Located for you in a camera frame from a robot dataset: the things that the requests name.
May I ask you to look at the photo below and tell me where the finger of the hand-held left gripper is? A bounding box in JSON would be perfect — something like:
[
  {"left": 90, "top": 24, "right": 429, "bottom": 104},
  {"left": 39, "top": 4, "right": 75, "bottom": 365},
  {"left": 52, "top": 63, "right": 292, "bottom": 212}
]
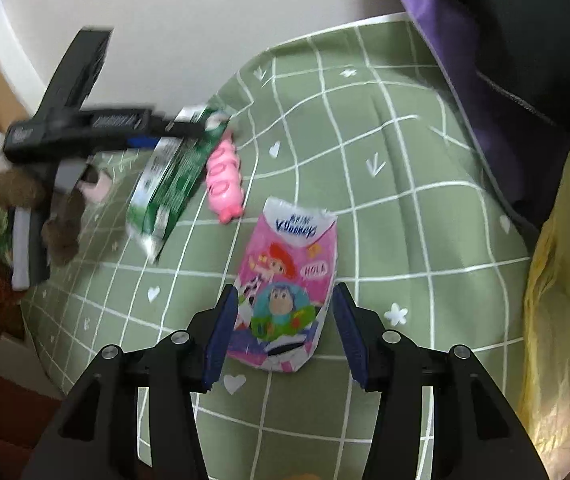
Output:
[
  {"left": 151, "top": 110, "right": 230, "bottom": 140},
  {"left": 129, "top": 134, "right": 166, "bottom": 152}
]

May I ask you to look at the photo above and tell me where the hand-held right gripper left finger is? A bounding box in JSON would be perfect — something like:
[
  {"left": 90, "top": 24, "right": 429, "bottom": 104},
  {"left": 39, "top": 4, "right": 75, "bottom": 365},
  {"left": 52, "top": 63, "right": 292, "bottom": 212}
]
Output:
[{"left": 22, "top": 284, "right": 240, "bottom": 480}]

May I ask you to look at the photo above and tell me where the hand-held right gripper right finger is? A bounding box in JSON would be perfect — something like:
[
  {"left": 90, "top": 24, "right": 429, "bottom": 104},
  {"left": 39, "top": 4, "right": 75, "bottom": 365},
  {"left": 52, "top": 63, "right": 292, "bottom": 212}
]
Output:
[{"left": 332, "top": 282, "right": 550, "bottom": 480}]

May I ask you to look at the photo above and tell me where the green snack packet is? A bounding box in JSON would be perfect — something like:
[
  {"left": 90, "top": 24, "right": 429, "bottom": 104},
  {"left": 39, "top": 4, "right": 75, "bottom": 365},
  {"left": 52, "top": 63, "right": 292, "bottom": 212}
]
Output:
[{"left": 126, "top": 104, "right": 230, "bottom": 266}]

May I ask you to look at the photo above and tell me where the pink cartoon tissue packet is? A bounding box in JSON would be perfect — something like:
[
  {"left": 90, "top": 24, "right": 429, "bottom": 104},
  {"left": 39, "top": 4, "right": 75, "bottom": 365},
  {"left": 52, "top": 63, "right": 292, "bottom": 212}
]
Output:
[{"left": 227, "top": 197, "right": 338, "bottom": 373}]

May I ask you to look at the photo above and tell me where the pink pig toy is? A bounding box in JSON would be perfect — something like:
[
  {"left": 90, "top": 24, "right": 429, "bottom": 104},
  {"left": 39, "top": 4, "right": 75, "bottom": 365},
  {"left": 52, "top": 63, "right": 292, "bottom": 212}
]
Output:
[{"left": 206, "top": 130, "right": 246, "bottom": 225}]

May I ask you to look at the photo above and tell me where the pink cup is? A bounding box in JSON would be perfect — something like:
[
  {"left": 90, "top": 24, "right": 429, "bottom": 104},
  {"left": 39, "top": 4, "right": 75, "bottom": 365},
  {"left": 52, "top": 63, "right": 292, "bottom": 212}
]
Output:
[{"left": 77, "top": 170, "right": 114, "bottom": 204}]

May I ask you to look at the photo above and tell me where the green checked bedsheet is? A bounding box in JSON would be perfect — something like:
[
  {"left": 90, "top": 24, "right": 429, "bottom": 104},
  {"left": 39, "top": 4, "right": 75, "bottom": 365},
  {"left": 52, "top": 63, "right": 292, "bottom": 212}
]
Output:
[{"left": 22, "top": 12, "right": 533, "bottom": 480}]

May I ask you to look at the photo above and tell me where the yellow crumpled wrapper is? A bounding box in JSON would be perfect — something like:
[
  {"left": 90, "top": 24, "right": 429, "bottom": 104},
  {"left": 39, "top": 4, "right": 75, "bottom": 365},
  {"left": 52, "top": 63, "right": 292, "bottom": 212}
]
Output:
[{"left": 520, "top": 55, "right": 570, "bottom": 480}]

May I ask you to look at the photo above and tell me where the black backpack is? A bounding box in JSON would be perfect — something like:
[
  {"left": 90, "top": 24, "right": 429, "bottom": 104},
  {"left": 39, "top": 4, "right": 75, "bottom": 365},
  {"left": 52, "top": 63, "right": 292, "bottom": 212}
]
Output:
[{"left": 377, "top": 0, "right": 570, "bottom": 233}]

